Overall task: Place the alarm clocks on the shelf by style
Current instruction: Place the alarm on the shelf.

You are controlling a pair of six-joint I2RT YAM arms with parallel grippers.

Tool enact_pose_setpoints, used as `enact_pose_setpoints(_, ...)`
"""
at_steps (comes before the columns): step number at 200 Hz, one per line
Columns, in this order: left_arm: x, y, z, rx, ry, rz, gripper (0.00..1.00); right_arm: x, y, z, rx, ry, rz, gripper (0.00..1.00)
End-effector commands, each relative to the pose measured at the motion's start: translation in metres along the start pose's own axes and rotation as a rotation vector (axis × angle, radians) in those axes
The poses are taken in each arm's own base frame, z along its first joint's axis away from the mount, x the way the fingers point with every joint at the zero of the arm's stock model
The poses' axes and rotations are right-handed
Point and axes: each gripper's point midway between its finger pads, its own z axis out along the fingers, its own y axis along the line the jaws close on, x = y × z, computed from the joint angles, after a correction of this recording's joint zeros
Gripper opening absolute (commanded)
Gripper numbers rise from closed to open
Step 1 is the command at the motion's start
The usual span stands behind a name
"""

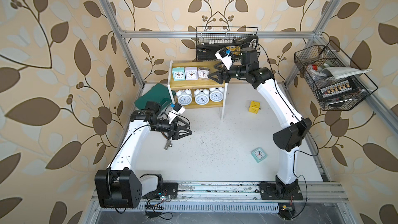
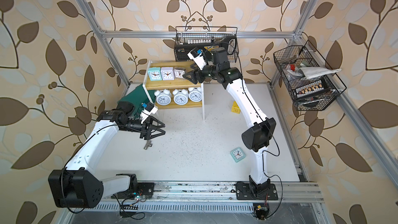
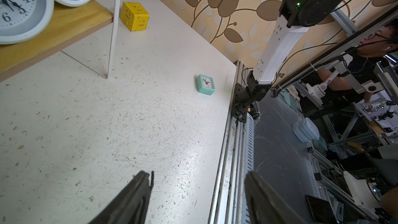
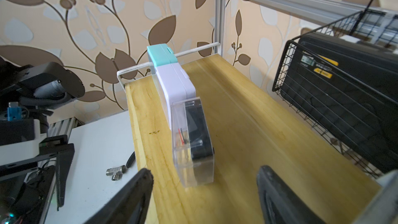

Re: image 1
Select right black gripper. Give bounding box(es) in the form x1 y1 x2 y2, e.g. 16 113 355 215
209 61 249 84

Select large white twin-bell clock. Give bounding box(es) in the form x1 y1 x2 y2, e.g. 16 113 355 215
209 87 224 102

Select grey square alarm clock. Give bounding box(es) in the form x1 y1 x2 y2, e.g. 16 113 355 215
198 67 210 80

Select white twin-bell alarm clock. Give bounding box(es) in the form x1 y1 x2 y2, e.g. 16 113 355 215
194 89 209 105
176 89 192 106

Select lilac square alarm clock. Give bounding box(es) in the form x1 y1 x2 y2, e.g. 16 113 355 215
184 67 198 81

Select teal square alarm clock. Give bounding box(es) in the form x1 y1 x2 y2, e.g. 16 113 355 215
172 67 186 82
251 147 267 163

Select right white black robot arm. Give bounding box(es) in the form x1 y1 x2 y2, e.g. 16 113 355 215
208 47 312 198

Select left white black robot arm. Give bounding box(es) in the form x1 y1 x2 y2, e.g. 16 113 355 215
94 102 192 212

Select wooden two-tier shelf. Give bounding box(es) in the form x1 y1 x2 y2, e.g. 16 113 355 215
167 60 228 120

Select black yellow box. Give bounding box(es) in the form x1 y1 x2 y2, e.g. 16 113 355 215
196 43 242 61

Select yellow cube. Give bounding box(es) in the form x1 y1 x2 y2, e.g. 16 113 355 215
248 101 261 114

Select white paper booklet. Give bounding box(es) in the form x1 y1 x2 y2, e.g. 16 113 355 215
320 67 372 79

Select paint tube set box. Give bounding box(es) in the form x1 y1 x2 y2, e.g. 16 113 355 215
319 79 360 100

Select orange handled pliers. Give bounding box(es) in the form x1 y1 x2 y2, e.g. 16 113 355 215
162 132 173 150

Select black wire basket back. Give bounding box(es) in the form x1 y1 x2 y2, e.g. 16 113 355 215
195 26 259 62

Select black wire basket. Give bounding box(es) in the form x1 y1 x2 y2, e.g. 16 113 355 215
294 40 378 111
195 26 259 62

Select black handled tool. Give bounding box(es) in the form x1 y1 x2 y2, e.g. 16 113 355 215
241 35 259 49

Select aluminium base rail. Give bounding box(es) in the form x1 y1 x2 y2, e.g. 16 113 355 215
91 180 349 203

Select black wire basket right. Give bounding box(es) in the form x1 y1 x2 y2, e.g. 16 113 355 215
294 40 378 111

